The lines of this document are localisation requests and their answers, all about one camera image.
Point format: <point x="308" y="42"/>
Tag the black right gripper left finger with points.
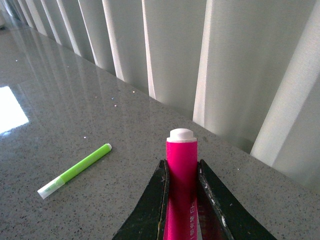
<point x="148" y="219"/>

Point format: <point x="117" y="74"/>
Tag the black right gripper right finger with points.
<point x="221" y="216"/>

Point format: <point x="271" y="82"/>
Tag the green highlighter pen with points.
<point x="72" y="172"/>

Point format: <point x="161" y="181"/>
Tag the pink highlighter pen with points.
<point x="182" y="160"/>

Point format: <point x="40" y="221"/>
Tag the white pleated curtain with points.
<point x="246" y="70"/>

